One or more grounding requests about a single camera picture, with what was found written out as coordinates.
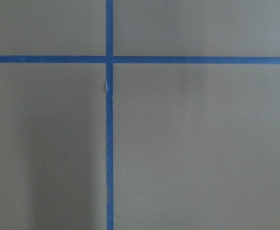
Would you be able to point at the brown paper table cover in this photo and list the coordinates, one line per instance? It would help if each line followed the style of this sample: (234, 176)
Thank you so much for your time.
(139, 114)

